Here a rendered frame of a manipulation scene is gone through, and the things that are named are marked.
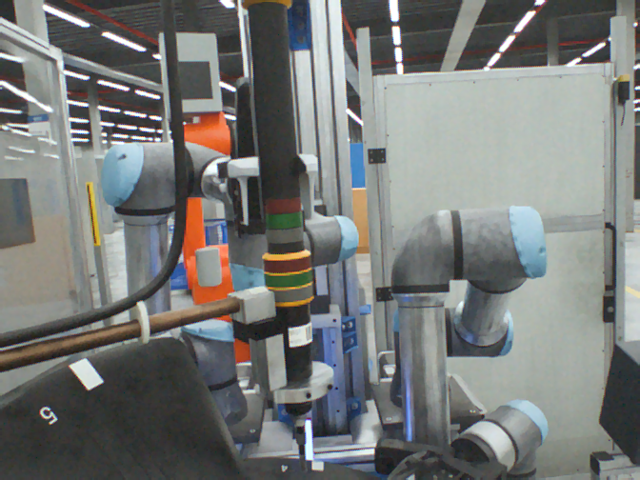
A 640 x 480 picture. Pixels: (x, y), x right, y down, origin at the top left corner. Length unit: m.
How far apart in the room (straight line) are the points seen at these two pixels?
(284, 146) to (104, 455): 0.31
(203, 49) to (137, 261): 3.50
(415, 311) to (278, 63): 0.50
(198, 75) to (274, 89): 3.95
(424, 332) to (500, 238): 0.19
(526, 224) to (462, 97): 1.61
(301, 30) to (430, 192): 1.21
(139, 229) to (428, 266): 0.55
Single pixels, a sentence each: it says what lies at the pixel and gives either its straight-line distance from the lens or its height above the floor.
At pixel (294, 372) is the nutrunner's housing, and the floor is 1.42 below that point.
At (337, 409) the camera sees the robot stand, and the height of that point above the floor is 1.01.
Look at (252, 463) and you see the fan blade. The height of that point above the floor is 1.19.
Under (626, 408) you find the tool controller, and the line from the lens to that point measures 1.08.
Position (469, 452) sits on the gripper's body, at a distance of 0.79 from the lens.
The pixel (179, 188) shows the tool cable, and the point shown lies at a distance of 0.40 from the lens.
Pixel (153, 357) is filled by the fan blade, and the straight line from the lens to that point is 0.58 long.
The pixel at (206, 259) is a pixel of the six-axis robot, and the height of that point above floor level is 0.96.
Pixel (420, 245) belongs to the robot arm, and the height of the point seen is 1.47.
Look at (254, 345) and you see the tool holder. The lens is 0.46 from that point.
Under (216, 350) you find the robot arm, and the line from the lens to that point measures 1.19.
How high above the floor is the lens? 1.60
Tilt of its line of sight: 7 degrees down
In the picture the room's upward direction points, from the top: 4 degrees counter-clockwise
